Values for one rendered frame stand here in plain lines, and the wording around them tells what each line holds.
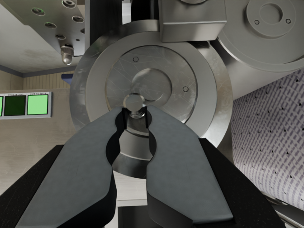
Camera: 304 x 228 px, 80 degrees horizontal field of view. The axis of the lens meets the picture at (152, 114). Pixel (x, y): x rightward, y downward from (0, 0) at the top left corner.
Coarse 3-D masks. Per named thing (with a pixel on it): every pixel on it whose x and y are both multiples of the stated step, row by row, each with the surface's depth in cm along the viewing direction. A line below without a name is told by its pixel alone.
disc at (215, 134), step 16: (112, 32) 17; (128, 32) 17; (96, 48) 17; (208, 48) 17; (80, 64) 17; (80, 80) 17; (224, 80) 17; (80, 96) 16; (224, 96) 16; (80, 112) 16; (224, 112) 16; (80, 128) 16; (208, 128) 16; (224, 128) 16; (128, 160) 16; (144, 160) 16; (144, 176) 15
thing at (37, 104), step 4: (28, 96) 49; (32, 96) 49; (36, 96) 49; (40, 96) 49; (44, 96) 49; (28, 100) 49; (32, 100) 49; (36, 100) 49; (40, 100) 49; (44, 100) 49; (28, 104) 49; (32, 104) 49; (36, 104) 49; (40, 104) 49; (44, 104) 49; (28, 108) 49; (32, 108) 49; (36, 108) 49; (40, 108) 49; (44, 108) 49; (28, 112) 48; (32, 112) 48; (36, 112) 48; (40, 112) 48; (44, 112) 48
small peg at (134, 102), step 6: (126, 96) 12; (132, 96) 11; (138, 96) 11; (126, 102) 11; (132, 102) 11; (138, 102) 11; (144, 102) 12; (126, 108) 11; (132, 108) 11; (138, 108) 11; (144, 108) 12; (132, 114) 12; (138, 114) 12; (144, 114) 14
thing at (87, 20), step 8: (88, 0) 19; (96, 0) 21; (104, 0) 25; (112, 0) 31; (88, 8) 18; (96, 8) 21; (104, 8) 25; (112, 8) 31; (88, 16) 18; (96, 16) 21; (104, 16) 25; (112, 16) 31; (88, 24) 18; (96, 24) 21; (104, 24) 25; (112, 24) 30; (120, 24) 40; (88, 32) 18; (96, 32) 21; (104, 32) 25; (88, 40) 18
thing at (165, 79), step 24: (144, 48) 15; (168, 48) 15; (120, 72) 15; (144, 72) 15; (168, 72) 15; (192, 72) 15; (120, 96) 14; (144, 96) 14; (168, 96) 15; (192, 96) 14; (144, 120) 14
